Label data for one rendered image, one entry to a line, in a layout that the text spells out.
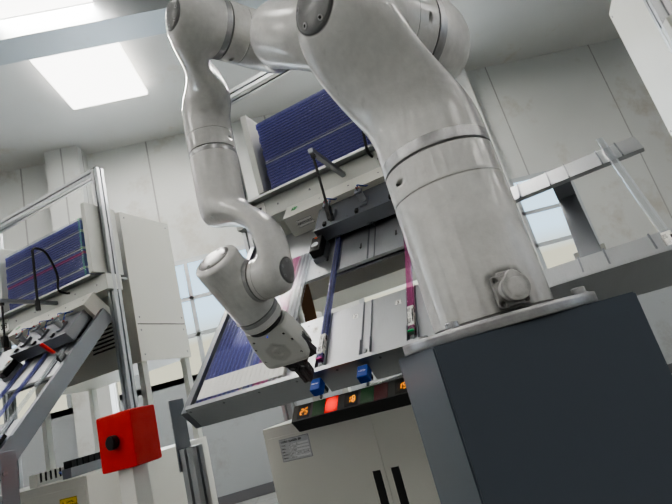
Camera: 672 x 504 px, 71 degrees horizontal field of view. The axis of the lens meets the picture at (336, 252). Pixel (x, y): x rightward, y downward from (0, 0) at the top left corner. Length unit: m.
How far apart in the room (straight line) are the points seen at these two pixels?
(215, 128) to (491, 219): 0.61
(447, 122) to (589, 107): 5.31
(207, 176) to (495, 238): 0.58
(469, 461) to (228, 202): 0.62
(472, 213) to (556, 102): 5.22
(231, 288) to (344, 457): 0.72
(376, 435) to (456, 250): 0.96
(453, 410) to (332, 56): 0.36
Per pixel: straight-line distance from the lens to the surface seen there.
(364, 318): 1.11
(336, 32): 0.52
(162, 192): 4.86
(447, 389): 0.39
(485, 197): 0.47
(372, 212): 1.40
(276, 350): 0.93
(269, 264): 0.79
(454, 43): 0.62
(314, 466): 1.45
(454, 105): 0.51
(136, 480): 1.62
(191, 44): 0.87
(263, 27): 0.76
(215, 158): 0.91
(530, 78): 5.72
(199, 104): 0.96
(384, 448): 1.36
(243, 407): 1.18
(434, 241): 0.46
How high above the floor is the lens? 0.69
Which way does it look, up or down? 15 degrees up
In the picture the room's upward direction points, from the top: 16 degrees counter-clockwise
